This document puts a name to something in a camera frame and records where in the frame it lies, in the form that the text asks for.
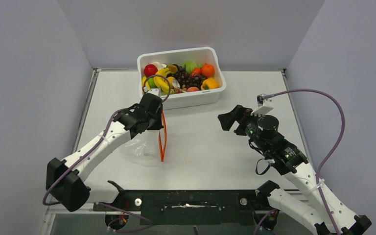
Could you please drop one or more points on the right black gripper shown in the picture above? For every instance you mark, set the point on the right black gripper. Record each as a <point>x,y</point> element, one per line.
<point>227,120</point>

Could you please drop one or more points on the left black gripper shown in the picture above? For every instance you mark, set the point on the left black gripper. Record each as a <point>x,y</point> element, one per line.
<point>158,125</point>

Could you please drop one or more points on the clear orange-zip bag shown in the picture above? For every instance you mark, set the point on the clear orange-zip bag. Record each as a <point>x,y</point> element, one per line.
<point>149,144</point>

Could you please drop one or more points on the yellow toy banana bunch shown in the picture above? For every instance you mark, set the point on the yellow toy banana bunch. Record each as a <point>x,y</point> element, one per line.
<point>159,79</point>

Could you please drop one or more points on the yellow toy bell pepper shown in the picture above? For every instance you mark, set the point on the yellow toy bell pepper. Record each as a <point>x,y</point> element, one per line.
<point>209,84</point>

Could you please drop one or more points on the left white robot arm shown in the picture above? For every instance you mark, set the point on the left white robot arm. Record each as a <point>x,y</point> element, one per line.
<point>65,178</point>

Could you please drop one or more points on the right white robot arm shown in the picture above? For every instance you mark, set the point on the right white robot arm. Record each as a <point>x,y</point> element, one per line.
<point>325,214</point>

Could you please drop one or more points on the white plastic food bin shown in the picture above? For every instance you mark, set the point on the white plastic food bin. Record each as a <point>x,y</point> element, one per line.
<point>197,54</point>

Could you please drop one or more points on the single yellow toy banana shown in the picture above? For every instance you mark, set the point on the single yellow toy banana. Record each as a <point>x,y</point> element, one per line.
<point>145,84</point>

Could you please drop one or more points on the white toy mushroom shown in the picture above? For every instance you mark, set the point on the white toy mushroom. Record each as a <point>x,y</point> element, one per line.
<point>175,84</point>

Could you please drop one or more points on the yellow toy lemon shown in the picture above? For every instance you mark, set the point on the yellow toy lemon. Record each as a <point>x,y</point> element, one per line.
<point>170,79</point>

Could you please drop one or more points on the red toy apple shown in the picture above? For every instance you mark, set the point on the red toy apple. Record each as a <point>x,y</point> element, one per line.
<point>149,70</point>

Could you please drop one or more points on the toy peach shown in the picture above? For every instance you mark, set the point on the toy peach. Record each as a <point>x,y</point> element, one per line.
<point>192,89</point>

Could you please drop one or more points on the white toy garlic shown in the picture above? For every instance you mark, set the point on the white toy garlic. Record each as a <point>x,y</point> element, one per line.
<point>158,65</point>

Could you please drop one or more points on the dark purple toy grapes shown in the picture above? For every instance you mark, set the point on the dark purple toy grapes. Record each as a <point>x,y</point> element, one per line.
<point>186,80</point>

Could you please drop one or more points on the orange toy tangerine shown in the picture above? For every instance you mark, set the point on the orange toy tangerine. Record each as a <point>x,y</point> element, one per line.
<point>208,70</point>

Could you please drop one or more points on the toy carrot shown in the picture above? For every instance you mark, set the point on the toy carrot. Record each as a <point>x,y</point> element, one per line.
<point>196,72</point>

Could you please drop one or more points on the green toy cabbage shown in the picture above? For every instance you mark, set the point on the green toy cabbage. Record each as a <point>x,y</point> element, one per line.
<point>189,66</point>

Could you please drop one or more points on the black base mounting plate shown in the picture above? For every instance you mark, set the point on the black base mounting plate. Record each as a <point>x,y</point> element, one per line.
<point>139,210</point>

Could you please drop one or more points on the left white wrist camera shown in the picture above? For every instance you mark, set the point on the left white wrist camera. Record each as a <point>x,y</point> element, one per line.
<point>154,91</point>

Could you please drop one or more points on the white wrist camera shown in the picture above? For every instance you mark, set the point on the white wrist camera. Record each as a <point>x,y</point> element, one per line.
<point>265,105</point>
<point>154,91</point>

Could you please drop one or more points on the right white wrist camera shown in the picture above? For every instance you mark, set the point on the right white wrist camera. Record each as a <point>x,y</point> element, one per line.
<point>265,105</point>

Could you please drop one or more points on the aluminium table frame rail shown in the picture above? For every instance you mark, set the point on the aluminium table frame rail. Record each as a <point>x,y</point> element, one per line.
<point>49,216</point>

